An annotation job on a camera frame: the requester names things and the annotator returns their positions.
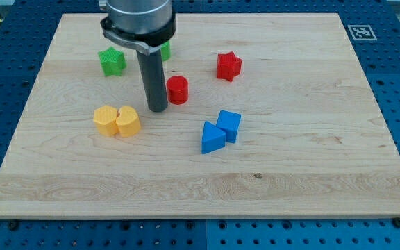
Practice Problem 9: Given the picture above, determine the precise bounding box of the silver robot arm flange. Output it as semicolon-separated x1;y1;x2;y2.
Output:
100;0;176;56

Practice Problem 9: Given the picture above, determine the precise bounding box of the blue triangle block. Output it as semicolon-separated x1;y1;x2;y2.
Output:
201;121;226;154

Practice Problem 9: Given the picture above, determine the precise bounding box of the blue cube block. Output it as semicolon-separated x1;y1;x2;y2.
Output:
216;110;242;143

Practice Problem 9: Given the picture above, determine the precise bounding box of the red cylinder block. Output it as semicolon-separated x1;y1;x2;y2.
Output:
167;76;189;105

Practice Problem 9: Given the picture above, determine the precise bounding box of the red star block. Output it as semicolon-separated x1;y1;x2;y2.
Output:
217;51;242;82

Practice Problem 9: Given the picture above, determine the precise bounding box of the wooden board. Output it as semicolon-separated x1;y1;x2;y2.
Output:
0;13;400;220

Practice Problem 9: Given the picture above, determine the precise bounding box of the yellow heart block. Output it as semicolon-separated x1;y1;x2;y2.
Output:
116;106;142;137

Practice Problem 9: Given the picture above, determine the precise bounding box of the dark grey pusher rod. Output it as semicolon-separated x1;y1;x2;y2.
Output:
137;50;168;113

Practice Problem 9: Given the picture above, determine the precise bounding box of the green block behind rod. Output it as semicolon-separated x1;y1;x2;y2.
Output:
161;41;172;61

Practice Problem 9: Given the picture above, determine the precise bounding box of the yellow hexagon block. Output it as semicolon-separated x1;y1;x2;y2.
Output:
93;105;119;137

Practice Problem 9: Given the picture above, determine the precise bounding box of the green star block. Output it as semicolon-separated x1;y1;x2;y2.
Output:
98;47;126;76

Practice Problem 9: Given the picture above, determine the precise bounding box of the white fiducial marker tag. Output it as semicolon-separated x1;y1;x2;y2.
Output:
348;24;377;41

